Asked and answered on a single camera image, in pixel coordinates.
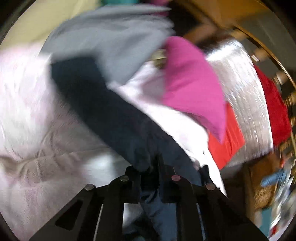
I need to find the teal garment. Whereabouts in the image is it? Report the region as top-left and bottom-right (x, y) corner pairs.
(100, 0), (151, 6)

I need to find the magenta pillow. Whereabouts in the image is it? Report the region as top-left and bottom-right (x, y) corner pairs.
(163, 37), (226, 142)

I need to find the red cloth on rail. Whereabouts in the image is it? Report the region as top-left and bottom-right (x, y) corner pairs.
(254, 66), (292, 147)

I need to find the white textured bed sheet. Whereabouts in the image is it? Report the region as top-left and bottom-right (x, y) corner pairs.
(0, 44), (227, 241)

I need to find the wicker basket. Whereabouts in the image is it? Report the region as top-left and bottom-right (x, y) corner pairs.
(251, 171), (278, 210)

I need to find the navy blue jacket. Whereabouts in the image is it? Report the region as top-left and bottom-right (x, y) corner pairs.
(51, 57), (201, 240)

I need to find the red cushion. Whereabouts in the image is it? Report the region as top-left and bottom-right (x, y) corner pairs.
(208, 102), (245, 170)

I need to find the cream mattress edge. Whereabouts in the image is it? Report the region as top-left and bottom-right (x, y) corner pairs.
(1, 1), (101, 49)

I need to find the blue cloth on basket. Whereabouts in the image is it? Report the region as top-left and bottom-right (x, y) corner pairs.
(260, 169), (287, 187)

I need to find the silver foil mat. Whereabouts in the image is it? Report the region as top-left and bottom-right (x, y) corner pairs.
(206, 38), (273, 167)

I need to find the grey folded garment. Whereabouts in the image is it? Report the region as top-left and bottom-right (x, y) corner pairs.
(41, 4), (174, 85)

